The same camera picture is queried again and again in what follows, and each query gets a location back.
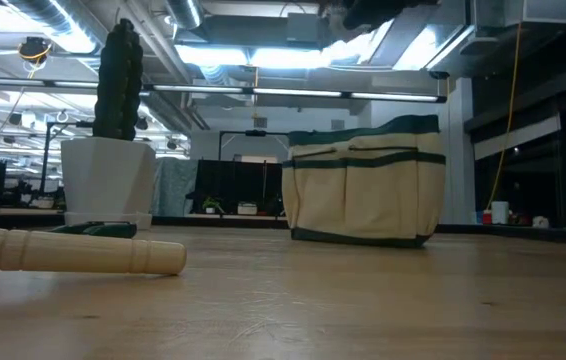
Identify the cream canvas gardening bag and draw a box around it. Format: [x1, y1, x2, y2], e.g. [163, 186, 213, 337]
[281, 114, 448, 250]

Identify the green metal garden tool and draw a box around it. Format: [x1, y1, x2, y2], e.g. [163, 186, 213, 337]
[48, 220, 139, 240]

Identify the wooden tool handle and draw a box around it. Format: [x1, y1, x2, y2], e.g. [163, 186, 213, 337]
[0, 225, 188, 276]

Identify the black partition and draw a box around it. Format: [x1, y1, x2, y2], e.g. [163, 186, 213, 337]
[193, 159, 285, 217]

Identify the small green potted plant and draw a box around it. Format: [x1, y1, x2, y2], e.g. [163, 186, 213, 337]
[201, 196, 225, 215]

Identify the long ceiling light bar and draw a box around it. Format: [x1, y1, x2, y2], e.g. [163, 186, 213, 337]
[0, 76, 448, 104]

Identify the grey blue cloth partition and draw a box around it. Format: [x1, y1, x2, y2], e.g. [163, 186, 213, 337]
[154, 157, 199, 217]

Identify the grey ceiling box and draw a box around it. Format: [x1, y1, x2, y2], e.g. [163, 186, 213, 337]
[286, 12, 321, 44]

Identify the white faceted plant pot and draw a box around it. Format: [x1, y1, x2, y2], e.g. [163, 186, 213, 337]
[60, 137, 158, 231]

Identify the green cactus plant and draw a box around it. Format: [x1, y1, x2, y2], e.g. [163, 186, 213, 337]
[91, 18, 145, 142]

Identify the white bucket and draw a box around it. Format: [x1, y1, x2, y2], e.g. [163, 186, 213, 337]
[490, 200, 510, 226]

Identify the black metal stand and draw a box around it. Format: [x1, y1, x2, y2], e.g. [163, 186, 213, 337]
[12, 119, 95, 204]

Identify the black gantry frame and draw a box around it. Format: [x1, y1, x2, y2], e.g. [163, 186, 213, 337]
[217, 128, 290, 162]

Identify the yellow hanging cord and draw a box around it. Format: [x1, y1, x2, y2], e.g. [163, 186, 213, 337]
[485, 22, 523, 211]

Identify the yellow cable reel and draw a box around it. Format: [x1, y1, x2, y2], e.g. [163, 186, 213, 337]
[16, 35, 54, 65]

